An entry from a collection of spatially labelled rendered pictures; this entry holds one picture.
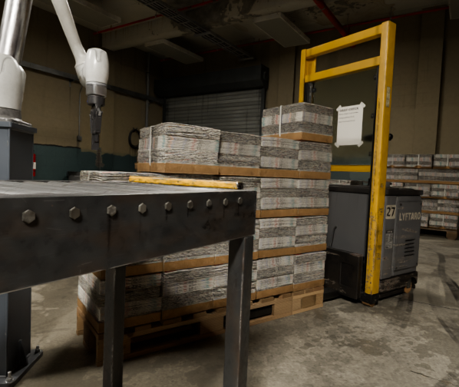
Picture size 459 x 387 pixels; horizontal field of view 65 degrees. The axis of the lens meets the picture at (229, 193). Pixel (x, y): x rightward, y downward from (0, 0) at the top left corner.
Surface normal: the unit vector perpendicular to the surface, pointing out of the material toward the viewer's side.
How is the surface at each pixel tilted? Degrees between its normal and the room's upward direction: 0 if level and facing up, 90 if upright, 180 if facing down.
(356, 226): 90
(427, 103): 90
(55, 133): 90
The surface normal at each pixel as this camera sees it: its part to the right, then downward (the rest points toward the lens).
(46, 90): 0.84, 0.07
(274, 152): 0.55, 0.07
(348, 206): -0.81, 0.00
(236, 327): -0.55, 0.02
